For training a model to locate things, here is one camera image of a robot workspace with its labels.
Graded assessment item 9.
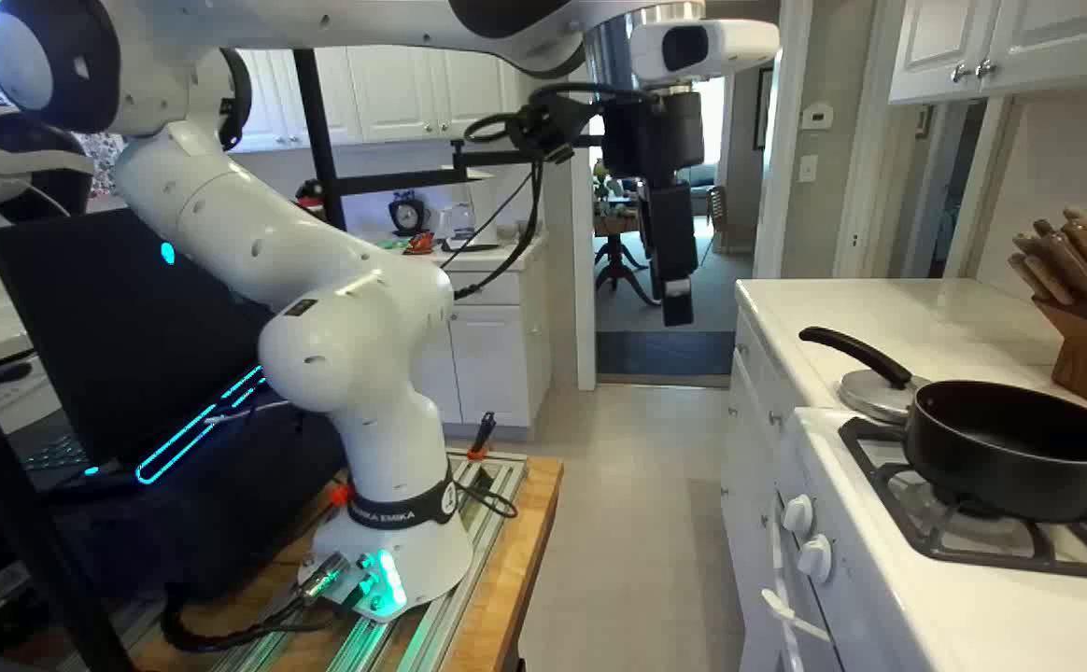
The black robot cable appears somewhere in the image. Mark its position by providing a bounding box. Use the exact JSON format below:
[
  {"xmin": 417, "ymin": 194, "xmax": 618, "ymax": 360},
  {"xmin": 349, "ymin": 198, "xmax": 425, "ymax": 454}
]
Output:
[{"xmin": 443, "ymin": 78, "xmax": 646, "ymax": 302}]

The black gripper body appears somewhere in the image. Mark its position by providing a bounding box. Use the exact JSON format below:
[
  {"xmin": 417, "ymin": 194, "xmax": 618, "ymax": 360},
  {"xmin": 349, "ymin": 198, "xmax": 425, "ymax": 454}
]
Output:
[{"xmin": 603, "ymin": 91, "xmax": 701, "ymax": 179}]

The black stove grate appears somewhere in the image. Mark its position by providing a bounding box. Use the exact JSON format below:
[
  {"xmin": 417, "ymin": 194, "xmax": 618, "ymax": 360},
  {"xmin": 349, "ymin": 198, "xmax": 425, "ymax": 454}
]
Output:
[{"xmin": 837, "ymin": 419, "xmax": 1087, "ymax": 579}]

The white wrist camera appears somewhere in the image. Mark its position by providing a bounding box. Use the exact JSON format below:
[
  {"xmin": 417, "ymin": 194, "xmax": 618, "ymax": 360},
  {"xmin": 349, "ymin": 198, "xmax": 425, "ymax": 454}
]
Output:
[{"xmin": 631, "ymin": 17, "xmax": 780, "ymax": 85}]

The black camera stand pole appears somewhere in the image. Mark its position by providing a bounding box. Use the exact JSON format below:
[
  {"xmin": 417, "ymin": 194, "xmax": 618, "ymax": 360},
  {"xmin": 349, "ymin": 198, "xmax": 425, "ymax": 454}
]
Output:
[{"xmin": 292, "ymin": 47, "xmax": 346, "ymax": 233}]

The black laptop with cyan lights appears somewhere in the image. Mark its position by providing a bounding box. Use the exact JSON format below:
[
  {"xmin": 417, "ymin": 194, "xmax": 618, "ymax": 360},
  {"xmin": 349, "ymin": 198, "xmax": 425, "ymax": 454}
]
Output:
[{"xmin": 0, "ymin": 210, "xmax": 283, "ymax": 489}]

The white stove knob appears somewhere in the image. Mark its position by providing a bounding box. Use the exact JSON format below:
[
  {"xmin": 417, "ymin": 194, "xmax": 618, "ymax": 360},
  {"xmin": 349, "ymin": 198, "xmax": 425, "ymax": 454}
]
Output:
[
  {"xmin": 780, "ymin": 493, "xmax": 816, "ymax": 535},
  {"xmin": 794, "ymin": 535, "xmax": 837, "ymax": 581}
]

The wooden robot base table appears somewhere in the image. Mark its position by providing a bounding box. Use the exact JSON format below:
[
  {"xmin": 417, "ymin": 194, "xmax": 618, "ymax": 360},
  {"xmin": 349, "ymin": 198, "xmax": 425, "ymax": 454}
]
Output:
[{"xmin": 133, "ymin": 453, "xmax": 562, "ymax": 672}]

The wooden knife block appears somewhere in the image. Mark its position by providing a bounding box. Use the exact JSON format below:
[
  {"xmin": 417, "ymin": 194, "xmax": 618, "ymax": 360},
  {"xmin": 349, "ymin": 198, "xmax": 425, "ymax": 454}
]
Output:
[{"xmin": 1007, "ymin": 205, "xmax": 1087, "ymax": 414}]

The dark wooden pedestal table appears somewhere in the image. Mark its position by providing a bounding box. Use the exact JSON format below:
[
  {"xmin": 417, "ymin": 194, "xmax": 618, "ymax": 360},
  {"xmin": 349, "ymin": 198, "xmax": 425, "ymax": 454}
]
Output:
[{"xmin": 592, "ymin": 198, "xmax": 653, "ymax": 307}]

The black saucepan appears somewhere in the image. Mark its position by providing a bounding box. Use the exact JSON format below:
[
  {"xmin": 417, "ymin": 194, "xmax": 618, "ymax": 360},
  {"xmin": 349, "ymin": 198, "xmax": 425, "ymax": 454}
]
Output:
[{"xmin": 804, "ymin": 326, "xmax": 1087, "ymax": 523}]

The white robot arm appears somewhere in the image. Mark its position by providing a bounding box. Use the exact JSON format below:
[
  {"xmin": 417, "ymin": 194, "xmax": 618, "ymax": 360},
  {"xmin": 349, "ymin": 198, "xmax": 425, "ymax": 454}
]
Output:
[{"xmin": 0, "ymin": 0, "xmax": 720, "ymax": 619}]

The white gas stove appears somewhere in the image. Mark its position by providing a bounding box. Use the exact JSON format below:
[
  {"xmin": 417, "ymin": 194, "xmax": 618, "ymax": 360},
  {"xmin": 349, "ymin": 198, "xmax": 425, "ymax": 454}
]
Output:
[{"xmin": 720, "ymin": 409, "xmax": 1087, "ymax": 672}]

